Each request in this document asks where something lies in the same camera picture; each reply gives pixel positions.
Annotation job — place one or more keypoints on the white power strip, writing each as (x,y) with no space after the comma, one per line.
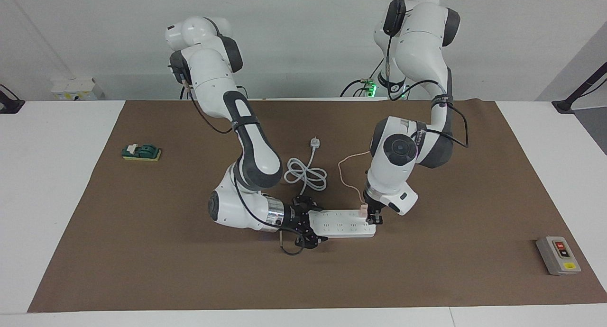
(341,222)

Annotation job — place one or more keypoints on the grey on off switch box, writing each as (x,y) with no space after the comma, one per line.
(552,258)

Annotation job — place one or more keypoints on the black clamp mount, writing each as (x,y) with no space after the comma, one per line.
(9,104)

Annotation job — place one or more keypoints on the black angled stand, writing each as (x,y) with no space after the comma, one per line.
(564,105)

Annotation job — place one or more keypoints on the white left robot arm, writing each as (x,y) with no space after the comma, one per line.
(427,47)

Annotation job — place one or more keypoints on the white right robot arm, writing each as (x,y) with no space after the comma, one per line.
(256,147)

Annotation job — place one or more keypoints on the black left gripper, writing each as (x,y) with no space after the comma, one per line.
(372,204)

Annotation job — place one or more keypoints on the white box yellow labels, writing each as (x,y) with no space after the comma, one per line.
(76,89)

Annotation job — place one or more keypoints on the pink charger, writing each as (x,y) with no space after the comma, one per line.
(362,212)

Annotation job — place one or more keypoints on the brown table mat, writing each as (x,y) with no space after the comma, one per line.
(142,246)

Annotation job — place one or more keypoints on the green knife switch yellow base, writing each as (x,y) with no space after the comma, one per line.
(142,151)

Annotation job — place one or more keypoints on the green lit connector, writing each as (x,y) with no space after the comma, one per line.
(370,87)

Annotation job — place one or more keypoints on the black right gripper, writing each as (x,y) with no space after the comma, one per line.
(296,218)

